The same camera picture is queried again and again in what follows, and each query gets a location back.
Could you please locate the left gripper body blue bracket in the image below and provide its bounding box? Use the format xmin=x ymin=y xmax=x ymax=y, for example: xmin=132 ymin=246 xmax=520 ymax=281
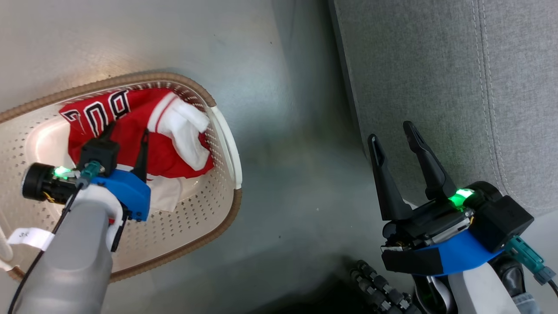
xmin=22 ymin=162 xmax=151 ymax=222

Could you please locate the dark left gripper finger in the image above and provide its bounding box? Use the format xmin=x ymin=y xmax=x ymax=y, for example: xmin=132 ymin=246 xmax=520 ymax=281
xmin=133 ymin=129 xmax=150 ymax=182
xmin=98 ymin=121 xmax=116 ymax=141

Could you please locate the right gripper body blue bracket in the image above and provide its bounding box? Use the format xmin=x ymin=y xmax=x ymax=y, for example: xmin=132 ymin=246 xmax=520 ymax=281
xmin=381 ymin=181 xmax=505 ymax=276

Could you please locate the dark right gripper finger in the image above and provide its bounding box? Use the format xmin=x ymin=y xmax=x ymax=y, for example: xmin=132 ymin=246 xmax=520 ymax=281
xmin=367 ymin=134 xmax=413 ymax=221
xmin=402 ymin=121 xmax=458 ymax=201

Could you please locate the red white sports jersey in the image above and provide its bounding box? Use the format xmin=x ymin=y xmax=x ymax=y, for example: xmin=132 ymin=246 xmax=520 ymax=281
xmin=59 ymin=87 xmax=215 ymax=213

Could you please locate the grey fabric sofa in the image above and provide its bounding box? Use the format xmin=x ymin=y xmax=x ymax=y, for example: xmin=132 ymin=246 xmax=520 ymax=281
xmin=329 ymin=0 xmax=558 ymax=280

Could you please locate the cream perforated laundry basket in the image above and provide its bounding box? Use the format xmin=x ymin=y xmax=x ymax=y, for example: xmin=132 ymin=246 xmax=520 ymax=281
xmin=0 ymin=72 xmax=243 ymax=283

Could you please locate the white paper label tag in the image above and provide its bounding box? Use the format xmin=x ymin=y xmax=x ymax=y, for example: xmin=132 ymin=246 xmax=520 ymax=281
xmin=7 ymin=227 xmax=56 ymax=252

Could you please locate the black ribbed cable conduit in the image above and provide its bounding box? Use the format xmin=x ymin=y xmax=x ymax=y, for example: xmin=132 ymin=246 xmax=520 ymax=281
xmin=350 ymin=259 xmax=421 ymax=314

